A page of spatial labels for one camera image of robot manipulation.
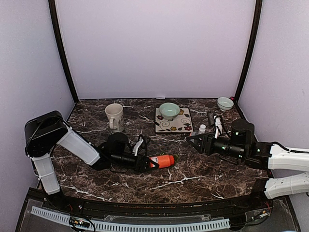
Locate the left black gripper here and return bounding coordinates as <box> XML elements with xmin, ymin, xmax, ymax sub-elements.
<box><xmin>112</xmin><ymin>152</ymin><xmax>159</xmax><ymax>173</ymax></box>

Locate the red pill bottle grey lid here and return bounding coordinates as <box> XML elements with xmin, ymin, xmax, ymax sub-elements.
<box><xmin>150</xmin><ymin>155</ymin><xmax>175</xmax><ymax>169</ymax></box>

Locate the white pill bottle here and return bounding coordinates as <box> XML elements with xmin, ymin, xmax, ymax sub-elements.
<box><xmin>198</xmin><ymin>124</ymin><xmax>206</xmax><ymax>134</ymax></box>

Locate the green pill organizer box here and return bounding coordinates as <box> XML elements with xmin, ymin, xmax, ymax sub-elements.
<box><xmin>173</xmin><ymin>155</ymin><xmax>179</xmax><ymax>163</ymax></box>

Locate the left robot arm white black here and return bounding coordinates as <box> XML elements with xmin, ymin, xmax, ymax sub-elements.
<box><xmin>24</xmin><ymin>111</ymin><xmax>159</xmax><ymax>211</ymax></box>

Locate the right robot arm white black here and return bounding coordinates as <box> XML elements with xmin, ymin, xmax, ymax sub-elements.
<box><xmin>186</xmin><ymin>119</ymin><xmax>309</xmax><ymax>210</ymax></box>

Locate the floral square coaster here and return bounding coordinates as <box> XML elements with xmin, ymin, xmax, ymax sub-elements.
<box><xmin>154</xmin><ymin>108</ymin><xmax>194</xmax><ymax>133</ymax></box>

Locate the celadon green bowl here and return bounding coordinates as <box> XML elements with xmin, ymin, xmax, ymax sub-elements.
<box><xmin>159</xmin><ymin>102</ymin><xmax>180</xmax><ymax>121</ymax></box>

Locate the small white bowl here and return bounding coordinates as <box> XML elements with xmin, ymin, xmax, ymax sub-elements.
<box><xmin>217</xmin><ymin>97</ymin><xmax>234</xmax><ymax>112</ymax></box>

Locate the cream ceramic mug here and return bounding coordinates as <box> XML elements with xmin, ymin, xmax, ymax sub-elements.
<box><xmin>105</xmin><ymin>103</ymin><xmax>125</xmax><ymax>132</ymax></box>

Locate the small circuit board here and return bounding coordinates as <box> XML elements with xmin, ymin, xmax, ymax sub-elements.
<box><xmin>69</xmin><ymin>217</ymin><xmax>90</xmax><ymax>229</ymax></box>

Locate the white slotted cable duct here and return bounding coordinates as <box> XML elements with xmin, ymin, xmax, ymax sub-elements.
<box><xmin>30</xmin><ymin>206</ymin><xmax>230</xmax><ymax>232</ymax></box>

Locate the black right frame post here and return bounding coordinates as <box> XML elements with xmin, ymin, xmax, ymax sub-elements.
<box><xmin>234</xmin><ymin>0</ymin><xmax>263</xmax><ymax>104</ymax></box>

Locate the black frame post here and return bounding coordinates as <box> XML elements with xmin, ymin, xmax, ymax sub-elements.
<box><xmin>234</xmin><ymin>0</ymin><xmax>263</xmax><ymax>104</ymax></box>
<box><xmin>48</xmin><ymin>0</ymin><xmax>79</xmax><ymax>104</ymax></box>

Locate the black left frame post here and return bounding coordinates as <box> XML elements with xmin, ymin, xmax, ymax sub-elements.
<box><xmin>48</xmin><ymin>0</ymin><xmax>79</xmax><ymax>104</ymax></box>

